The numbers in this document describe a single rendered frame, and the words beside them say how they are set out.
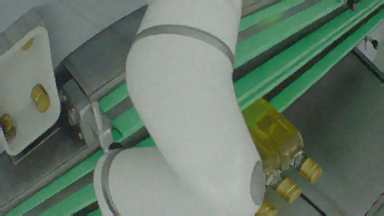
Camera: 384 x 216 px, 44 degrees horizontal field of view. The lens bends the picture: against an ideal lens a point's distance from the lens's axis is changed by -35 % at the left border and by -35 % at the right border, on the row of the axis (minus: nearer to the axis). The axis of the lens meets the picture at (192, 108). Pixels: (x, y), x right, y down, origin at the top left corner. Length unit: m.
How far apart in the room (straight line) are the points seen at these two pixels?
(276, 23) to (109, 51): 0.29
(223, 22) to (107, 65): 0.48
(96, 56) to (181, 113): 0.56
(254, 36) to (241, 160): 0.58
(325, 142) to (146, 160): 0.79
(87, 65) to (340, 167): 0.57
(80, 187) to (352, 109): 0.68
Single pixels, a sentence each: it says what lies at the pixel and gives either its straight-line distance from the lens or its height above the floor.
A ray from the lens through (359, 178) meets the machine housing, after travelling 1.24.
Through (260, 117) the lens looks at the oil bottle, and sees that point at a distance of 1.08.
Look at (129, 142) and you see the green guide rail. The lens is 1.03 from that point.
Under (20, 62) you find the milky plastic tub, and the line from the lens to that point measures 0.98.
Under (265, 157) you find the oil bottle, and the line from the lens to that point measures 1.03.
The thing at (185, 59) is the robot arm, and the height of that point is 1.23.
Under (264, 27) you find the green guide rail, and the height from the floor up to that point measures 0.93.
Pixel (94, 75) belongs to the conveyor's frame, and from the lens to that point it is 1.00.
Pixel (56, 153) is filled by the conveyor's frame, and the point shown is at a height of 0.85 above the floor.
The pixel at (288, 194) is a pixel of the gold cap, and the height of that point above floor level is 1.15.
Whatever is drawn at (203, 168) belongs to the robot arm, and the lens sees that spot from 0.48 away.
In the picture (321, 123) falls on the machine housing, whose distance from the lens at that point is 1.33.
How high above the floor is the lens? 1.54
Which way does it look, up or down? 35 degrees down
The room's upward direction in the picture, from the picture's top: 131 degrees clockwise
